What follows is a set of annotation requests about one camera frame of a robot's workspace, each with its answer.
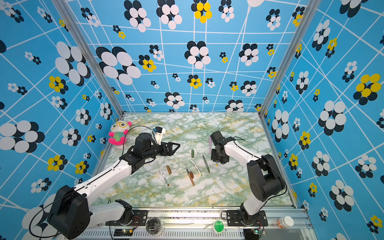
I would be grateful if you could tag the white pen left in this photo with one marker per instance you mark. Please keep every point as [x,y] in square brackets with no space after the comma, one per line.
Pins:
[164,177]

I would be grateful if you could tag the aluminium frame post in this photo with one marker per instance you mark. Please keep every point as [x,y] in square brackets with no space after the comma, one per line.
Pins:
[288,57]
[81,42]

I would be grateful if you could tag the white pen light green end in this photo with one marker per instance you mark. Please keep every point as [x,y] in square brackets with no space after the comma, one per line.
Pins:
[195,165]

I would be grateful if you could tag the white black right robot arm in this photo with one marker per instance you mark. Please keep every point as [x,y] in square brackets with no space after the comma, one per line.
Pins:
[265,178]

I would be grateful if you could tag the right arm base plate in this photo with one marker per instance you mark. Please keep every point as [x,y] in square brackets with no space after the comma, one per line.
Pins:
[240,218]

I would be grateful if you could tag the white pill bottle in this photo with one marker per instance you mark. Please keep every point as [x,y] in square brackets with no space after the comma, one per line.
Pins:
[285,222]

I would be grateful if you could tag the aluminium frame post right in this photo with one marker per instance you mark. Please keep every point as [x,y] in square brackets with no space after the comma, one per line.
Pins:
[288,57]

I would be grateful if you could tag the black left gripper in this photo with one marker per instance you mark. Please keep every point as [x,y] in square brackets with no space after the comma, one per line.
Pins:
[170,152]

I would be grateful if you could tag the clear glass jar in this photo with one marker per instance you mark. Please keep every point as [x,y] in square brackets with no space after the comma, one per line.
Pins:
[155,226]

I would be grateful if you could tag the aluminium frame post left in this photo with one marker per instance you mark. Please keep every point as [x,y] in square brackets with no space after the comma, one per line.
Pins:
[81,42]

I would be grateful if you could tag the pink white plush toy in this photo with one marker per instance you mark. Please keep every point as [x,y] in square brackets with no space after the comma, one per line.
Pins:
[118,133]

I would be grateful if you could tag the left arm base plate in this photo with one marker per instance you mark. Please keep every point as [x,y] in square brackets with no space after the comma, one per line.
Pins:
[132,218]

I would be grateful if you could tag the brown pen cap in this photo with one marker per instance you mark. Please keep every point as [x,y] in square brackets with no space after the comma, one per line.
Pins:
[169,170]

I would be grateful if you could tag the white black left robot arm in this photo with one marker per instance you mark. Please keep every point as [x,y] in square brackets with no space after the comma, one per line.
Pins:
[72,211]

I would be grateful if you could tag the pink pen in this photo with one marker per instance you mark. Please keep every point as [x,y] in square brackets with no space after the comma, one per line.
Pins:
[210,145]

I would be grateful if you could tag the aluminium front rail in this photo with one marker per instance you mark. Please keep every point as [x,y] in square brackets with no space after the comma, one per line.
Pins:
[196,224]

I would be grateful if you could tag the dark green pen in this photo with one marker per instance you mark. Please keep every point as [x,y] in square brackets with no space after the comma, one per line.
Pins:
[206,164]

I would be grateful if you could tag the green push button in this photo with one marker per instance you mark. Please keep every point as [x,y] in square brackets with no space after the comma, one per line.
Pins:
[218,227]

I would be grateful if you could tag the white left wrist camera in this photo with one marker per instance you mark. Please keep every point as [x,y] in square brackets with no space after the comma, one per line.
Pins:
[159,133]

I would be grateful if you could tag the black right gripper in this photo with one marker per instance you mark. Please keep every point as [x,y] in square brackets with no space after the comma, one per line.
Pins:
[214,159]

